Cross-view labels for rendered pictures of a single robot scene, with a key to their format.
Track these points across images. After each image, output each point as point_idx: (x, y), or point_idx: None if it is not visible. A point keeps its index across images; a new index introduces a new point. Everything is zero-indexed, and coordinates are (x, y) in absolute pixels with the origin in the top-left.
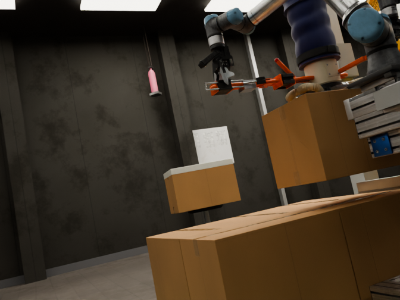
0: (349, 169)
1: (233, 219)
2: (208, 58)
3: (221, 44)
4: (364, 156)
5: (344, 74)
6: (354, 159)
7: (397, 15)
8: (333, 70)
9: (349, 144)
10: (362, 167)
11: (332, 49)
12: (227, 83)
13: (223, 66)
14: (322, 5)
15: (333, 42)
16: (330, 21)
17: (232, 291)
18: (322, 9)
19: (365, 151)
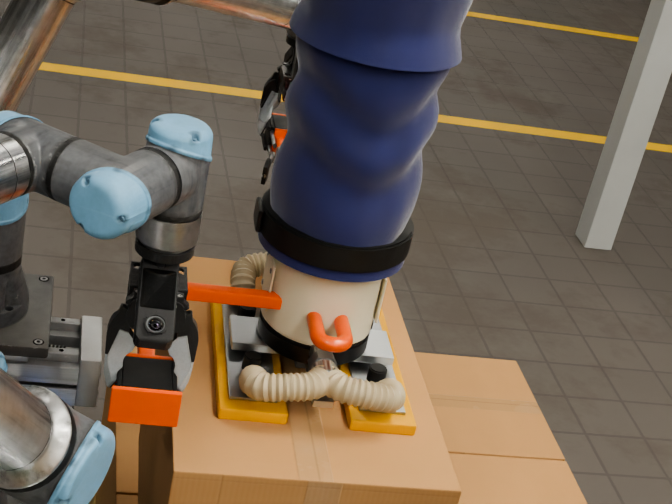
0: (139, 475)
1: (497, 484)
2: (286, 55)
3: (287, 39)
4: (142, 493)
5: (309, 332)
6: (142, 471)
7: (135, 247)
8: (266, 281)
9: (147, 435)
10: (139, 503)
11: (255, 216)
12: (258, 132)
13: (263, 90)
14: (304, 61)
15: (278, 204)
16: (309, 133)
17: (105, 400)
18: (299, 79)
19: (144, 486)
